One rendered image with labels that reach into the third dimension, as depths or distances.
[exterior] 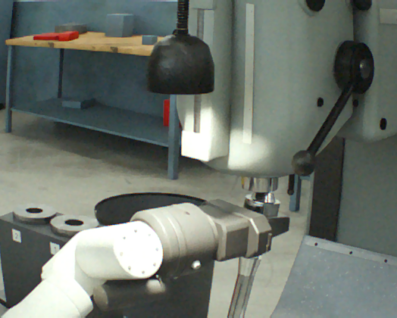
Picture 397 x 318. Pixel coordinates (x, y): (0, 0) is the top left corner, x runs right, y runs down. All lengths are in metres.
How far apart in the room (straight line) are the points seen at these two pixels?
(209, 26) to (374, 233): 0.63
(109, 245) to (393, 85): 0.48
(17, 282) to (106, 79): 6.04
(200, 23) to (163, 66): 0.12
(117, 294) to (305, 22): 0.39
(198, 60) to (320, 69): 0.20
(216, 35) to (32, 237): 0.61
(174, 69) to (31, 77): 7.55
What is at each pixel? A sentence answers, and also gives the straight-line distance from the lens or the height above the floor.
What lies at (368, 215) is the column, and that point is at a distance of 1.48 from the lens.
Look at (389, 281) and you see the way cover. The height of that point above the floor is 1.04.
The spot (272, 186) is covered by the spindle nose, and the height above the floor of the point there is 1.29.
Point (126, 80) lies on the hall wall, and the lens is 7.32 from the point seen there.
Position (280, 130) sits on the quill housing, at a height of 1.38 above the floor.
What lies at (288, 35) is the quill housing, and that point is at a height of 1.49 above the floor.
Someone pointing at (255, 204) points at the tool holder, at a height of 1.26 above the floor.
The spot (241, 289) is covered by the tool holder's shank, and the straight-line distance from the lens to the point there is 1.16.
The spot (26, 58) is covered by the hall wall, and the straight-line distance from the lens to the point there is 8.49.
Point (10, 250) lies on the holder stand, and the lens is 1.51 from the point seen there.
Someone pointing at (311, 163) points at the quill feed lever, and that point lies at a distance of 0.96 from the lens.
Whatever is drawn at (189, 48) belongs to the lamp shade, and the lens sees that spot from 0.89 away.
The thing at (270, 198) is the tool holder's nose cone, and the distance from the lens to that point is 1.12.
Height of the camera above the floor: 1.58
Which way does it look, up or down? 14 degrees down
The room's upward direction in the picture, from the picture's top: 2 degrees clockwise
